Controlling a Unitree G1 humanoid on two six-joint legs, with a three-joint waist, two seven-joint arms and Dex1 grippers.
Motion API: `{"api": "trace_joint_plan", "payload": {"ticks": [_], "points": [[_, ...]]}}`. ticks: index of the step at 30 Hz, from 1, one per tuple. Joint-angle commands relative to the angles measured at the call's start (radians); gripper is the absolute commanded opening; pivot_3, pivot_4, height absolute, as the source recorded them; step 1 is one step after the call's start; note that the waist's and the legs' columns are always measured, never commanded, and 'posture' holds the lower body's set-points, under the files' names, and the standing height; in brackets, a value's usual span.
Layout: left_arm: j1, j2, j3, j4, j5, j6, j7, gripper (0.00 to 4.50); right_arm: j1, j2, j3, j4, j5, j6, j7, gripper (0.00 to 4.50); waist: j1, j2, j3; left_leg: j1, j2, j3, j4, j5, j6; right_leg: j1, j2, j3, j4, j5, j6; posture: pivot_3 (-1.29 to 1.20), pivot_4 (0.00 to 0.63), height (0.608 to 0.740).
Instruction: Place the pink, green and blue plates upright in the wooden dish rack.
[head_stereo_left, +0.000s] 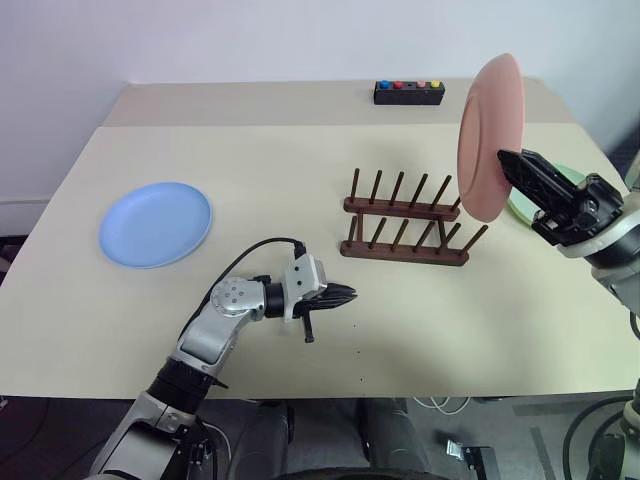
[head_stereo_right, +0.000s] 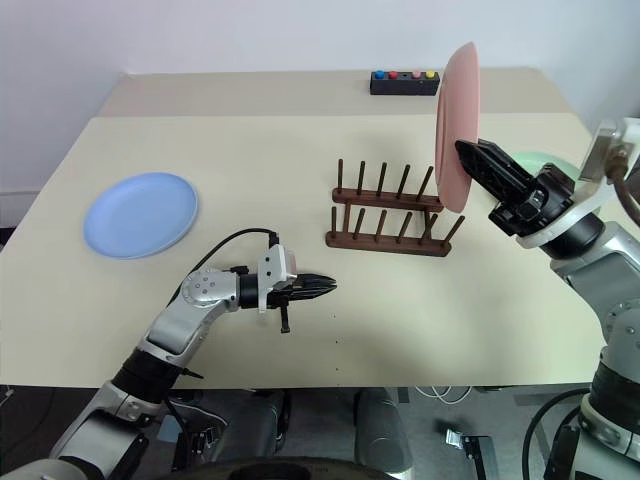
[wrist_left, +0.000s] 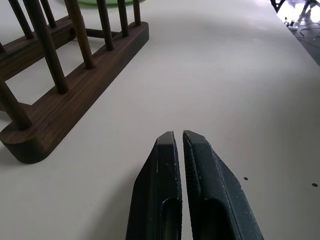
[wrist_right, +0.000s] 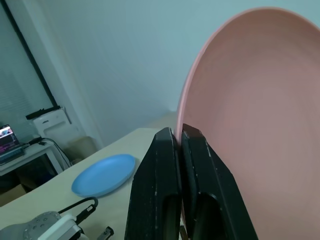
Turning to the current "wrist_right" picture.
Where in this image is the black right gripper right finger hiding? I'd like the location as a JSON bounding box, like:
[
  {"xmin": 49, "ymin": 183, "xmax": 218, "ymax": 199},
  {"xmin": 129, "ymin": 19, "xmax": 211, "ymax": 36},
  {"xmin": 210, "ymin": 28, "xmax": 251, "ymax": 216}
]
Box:
[{"xmin": 180, "ymin": 123, "xmax": 259, "ymax": 240}]

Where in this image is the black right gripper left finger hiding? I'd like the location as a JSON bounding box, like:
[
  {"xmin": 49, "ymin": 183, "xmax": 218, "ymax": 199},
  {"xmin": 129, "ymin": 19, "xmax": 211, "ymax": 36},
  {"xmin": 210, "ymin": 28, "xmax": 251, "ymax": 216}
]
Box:
[{"xmin": 124, "ymin": 126, "xmax": 183, "ymax": 240}]

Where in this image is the pink plate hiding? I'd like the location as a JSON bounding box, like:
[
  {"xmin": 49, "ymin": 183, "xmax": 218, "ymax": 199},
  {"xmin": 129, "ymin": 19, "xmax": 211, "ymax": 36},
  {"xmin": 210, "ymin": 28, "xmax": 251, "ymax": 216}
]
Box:
[{"xmin": 173, "ymin": 7, "xmax": 320, "ymax": 240}]

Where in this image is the blue plate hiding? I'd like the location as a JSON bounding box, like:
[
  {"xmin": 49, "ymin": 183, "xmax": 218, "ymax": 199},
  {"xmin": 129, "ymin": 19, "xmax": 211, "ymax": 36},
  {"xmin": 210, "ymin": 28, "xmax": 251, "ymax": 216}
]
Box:
[{"xmin": 71, "ymin": 153, "xmax": 137, "ymax": 198}]

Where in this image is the cardboard box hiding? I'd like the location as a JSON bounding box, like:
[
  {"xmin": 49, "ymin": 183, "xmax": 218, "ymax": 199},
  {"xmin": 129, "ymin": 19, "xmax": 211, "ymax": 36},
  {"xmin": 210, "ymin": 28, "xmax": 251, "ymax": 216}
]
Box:
[{"xmin": 0, "ymin": 183, "xmax": 27, "ymax": 207}]

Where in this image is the white side table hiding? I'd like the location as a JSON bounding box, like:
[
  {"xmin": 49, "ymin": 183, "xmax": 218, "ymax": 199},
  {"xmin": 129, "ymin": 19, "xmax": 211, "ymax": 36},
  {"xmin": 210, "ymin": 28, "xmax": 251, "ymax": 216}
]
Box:
[{"xmin": 0, "ymin": 144, "xmax": 64, "ymax": 179}]

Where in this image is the white desktop printer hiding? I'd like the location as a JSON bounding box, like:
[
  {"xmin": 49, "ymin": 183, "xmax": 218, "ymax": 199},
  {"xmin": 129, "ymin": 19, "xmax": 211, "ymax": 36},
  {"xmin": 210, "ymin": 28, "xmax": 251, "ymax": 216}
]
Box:
[{"xmin": 25, "ymin": 105, "xmax": 72, "ymax": 139}]

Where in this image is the open laptop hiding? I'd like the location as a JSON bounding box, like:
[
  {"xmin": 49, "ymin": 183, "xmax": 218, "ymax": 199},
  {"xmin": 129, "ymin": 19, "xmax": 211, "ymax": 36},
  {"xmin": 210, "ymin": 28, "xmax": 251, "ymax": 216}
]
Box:
[{"xmin": 0, "ymin": 124, "xmax": 25, "ymax": 165}]

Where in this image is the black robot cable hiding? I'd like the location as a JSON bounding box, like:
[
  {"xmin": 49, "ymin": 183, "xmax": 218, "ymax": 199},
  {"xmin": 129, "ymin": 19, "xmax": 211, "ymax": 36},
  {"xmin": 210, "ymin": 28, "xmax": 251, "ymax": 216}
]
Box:
[{"xmin": 57, "ymin": 197, "xmax": 99, "ymax": 224}]

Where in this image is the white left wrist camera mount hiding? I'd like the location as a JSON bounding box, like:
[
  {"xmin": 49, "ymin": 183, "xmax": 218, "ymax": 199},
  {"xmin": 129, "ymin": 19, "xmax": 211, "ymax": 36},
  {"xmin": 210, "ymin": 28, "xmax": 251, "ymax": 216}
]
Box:
[{"xmin": 39, "ymin": 215, "xmax": 82, "ymax": 240}]

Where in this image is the black window frame bar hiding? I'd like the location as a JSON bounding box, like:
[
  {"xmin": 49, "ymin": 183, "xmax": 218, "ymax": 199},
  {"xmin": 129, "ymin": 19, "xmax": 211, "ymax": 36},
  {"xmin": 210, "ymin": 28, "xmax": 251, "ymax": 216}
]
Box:
[{"xmin": 1, "ymin": 0, "xmax": 58, "ymax": 107}]

